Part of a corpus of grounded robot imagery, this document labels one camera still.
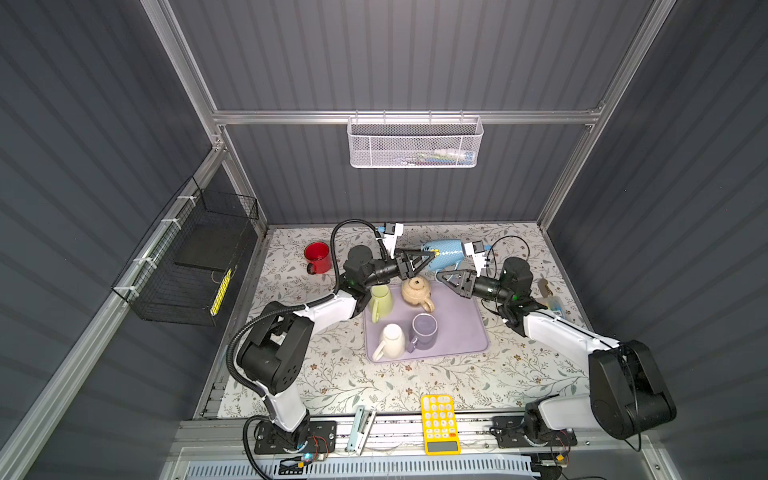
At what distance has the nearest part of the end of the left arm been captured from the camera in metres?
0.72

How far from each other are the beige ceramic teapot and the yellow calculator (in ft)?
0.84

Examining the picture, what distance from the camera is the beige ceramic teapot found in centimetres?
93

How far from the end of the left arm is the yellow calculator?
13.9 inches

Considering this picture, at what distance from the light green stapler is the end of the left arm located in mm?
348
